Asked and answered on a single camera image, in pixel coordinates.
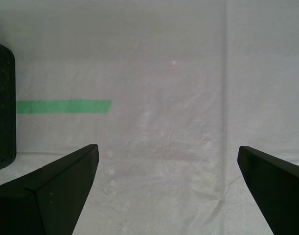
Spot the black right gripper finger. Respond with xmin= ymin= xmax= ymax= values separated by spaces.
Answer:
xmin=0 ymin=143 xmax=99 ymax=235
xmin=237 ymin=145 xmax=299 ymax=235

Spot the black perforated plastic basket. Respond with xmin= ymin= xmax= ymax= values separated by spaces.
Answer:
xmin=0 ymin=40 xmax=17 ymax=173

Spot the long green tape strip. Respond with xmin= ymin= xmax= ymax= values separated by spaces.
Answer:
xmin=16 ymin=99 xmax=113 ymax=114

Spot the white woven table cover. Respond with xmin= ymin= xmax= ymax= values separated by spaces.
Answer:
xmin=0 ymin=0 xmax=299 ymax=235

